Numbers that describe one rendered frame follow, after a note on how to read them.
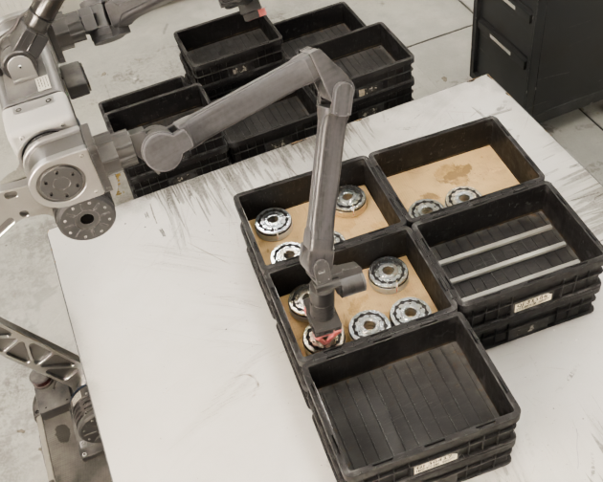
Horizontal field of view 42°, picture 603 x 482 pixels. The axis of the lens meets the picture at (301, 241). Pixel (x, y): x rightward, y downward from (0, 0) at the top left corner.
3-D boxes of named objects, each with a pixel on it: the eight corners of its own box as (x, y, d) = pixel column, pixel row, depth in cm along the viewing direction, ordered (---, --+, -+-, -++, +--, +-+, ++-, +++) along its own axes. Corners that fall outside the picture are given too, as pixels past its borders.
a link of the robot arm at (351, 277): (301, 250, 180) (312, 262, 172) (347, 235, 182) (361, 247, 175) (310, 296, 184) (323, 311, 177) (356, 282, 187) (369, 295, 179)
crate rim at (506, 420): (346, 485, 162) (346, 480, 161) (300, 370, 182) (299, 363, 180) (524, 420, 168) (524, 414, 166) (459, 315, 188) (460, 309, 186)
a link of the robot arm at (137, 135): (119, 133, 159) (122, 138, 154) (167, 117, 161) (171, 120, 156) (135, 175, 162) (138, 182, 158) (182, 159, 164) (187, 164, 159)
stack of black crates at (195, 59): (213, 151, 355) (192, 68, 322) (193, 114, 374) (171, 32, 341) (296, 122, 362) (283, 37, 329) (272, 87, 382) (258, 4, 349)
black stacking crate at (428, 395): (349, 504, 170) (346, 480, 161) (305, 392, 189) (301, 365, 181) (518, 441, 175) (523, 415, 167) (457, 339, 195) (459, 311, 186)
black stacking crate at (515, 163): (409, 253, 215) (409, 224, 206) (368, 184, 235) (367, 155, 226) (542, 209, 220) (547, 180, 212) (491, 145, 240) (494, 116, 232)
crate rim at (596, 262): (459, 315, 188) (460, 308, 186) (409, 230, 208) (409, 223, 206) (611, 263, 193) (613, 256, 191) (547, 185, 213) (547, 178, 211)
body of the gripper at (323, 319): (328, 296, 191) (328, 277, 185) (343, 330, 184) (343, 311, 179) (302, 303, 190) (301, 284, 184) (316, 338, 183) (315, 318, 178)
